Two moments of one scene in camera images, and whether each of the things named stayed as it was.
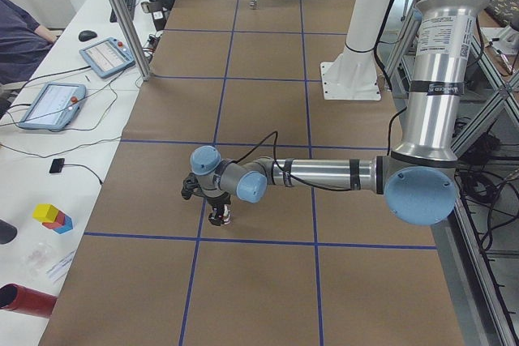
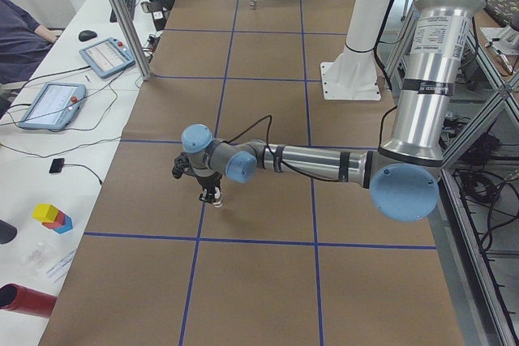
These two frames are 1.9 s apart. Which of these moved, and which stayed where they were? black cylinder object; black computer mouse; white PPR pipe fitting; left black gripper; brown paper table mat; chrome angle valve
Moved: left black gripper; white PPR pipe fitting
Stayed: black cylinder object; brown paper table mat; chrome angle valve; black computer mouse
